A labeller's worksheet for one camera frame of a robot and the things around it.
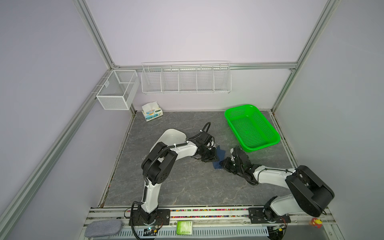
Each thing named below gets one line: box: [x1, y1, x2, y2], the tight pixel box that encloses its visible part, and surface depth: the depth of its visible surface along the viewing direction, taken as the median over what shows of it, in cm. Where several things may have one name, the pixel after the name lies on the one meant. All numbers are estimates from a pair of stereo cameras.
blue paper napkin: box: [212, 145, 226, 169], surface depth 93 cm
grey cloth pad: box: [85, 219, 124, 238], surface depth 70 cm
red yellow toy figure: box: [311, 217, 323, 229], surface depth 69 cm
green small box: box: [176, 220, 193, 235], surface depth 71 cm
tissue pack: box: [141, 101, 164, 122], surface depth 115 cm
